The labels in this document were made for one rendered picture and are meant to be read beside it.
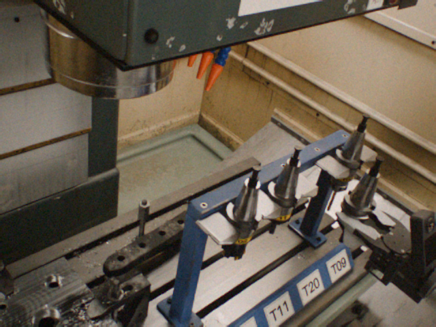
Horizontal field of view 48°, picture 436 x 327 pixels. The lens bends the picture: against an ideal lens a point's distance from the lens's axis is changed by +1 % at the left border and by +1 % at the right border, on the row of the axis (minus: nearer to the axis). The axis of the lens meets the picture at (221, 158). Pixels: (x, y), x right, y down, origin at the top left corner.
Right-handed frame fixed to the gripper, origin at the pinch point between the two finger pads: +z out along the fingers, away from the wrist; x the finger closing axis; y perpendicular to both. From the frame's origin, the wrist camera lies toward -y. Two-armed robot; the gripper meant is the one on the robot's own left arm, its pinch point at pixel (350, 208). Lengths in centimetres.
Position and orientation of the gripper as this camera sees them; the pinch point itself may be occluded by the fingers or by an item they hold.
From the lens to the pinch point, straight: 101.0
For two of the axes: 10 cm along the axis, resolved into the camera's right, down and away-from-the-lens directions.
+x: 7.3, -3.0, 6.2
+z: -6.6, -5.5, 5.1
